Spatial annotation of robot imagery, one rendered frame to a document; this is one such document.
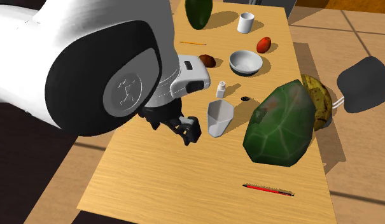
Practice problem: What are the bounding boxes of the dark green avocado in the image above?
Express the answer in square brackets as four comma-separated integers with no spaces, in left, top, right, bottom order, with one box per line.
[185,0,214,31]

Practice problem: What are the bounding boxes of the wooden table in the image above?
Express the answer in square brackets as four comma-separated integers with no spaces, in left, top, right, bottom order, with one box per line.
[76,0,337,224]

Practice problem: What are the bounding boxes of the red tomato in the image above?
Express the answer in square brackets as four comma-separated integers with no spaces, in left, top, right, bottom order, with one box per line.
[256,36,272,55]

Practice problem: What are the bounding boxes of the white cup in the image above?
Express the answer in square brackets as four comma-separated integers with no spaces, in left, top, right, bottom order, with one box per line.
[236,11,256,34]

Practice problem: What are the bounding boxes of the white measuring jug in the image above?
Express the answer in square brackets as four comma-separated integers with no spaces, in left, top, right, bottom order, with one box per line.
[206,99,235,139]

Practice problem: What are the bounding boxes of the white bowl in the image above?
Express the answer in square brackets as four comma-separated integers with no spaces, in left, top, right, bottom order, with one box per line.
[228,50,264,78]

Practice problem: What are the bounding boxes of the brown round fruit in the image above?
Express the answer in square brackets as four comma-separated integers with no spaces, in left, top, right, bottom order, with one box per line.
[198,54,217,69]

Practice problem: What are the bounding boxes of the spotted yellow banana bunch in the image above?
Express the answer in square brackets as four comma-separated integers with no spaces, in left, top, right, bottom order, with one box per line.
[300,73,334,132]

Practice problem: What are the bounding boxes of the black chair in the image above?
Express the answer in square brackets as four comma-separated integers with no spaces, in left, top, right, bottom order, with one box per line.
[332,55,385,115]

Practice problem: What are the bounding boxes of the white salt shaker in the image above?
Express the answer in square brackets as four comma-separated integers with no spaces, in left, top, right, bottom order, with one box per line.
[215,81,227,99]

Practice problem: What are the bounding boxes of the large green melon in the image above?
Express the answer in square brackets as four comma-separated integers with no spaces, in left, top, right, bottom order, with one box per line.
[242,79,318,168]

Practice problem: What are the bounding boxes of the red pen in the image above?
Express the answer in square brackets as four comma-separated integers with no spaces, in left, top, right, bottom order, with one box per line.
[242,183,295,197]

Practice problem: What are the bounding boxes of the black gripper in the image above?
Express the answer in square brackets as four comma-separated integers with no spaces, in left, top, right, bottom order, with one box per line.
[137,98,202,147]

